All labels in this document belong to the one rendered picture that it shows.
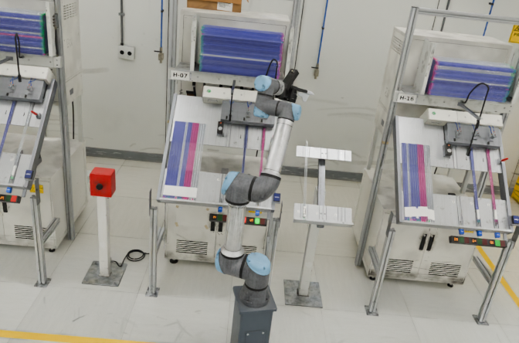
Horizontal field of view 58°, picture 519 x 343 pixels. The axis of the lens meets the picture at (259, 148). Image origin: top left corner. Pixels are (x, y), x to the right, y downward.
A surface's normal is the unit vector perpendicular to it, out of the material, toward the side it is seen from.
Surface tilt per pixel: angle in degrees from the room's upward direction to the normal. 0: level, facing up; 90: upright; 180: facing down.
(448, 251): 90
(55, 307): 0
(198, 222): 90
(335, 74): 90
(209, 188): 44
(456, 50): 90
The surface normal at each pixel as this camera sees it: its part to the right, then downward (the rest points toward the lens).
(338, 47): 0.00, 0.39
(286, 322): 0.10, -0.91
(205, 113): 0.07, -0.38
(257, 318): 0.23, 0.40
